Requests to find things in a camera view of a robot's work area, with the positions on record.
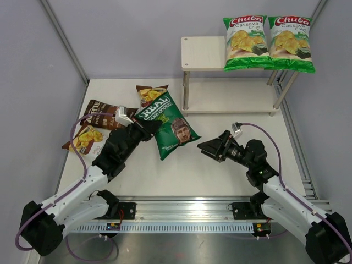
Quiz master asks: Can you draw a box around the aluminium frame post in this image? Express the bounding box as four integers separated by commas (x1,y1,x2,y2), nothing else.
302,0,331,37
38,0,90,87

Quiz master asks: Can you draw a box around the brown Chuba cassava chips bag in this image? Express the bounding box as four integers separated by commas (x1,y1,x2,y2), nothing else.
136,85,169,110

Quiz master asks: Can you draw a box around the brown Kettle sea salt bag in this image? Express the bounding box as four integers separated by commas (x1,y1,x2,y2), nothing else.
80,100,138,130

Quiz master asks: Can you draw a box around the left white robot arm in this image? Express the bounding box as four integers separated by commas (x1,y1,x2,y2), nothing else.
15,119,162,256

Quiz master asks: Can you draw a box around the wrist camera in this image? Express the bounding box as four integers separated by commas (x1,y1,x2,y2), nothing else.
115,106,133,127
232,122,243,140

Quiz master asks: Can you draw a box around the green Chuba cassava chips bag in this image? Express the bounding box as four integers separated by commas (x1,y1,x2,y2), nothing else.
268,15,315,73

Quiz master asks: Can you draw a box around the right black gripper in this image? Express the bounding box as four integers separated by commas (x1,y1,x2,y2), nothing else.
198,130,254,169

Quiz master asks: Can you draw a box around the right aluminium frame post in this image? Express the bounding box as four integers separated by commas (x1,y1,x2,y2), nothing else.
302,0,331,37

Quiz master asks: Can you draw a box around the dark green Real chips bag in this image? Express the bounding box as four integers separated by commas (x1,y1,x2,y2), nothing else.
136,92,201,160

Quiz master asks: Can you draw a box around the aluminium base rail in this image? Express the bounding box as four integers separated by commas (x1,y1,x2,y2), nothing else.
35,195,331,234

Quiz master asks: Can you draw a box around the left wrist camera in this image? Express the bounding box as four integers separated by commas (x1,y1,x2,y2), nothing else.
115,106,133,127

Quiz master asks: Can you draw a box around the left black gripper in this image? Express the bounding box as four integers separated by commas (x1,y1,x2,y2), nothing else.
121,116,162,161

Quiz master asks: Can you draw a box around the left aluminium frame post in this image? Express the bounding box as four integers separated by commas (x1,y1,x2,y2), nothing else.
38,0,90,87

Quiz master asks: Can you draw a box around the white two-tier wooden shelf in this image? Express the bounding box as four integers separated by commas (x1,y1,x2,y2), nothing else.
181,36,299,115

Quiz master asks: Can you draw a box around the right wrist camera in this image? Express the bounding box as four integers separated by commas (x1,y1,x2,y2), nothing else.
232,122,243,140

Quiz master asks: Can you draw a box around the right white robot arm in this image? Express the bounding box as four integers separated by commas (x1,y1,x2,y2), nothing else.
198,130,351,263

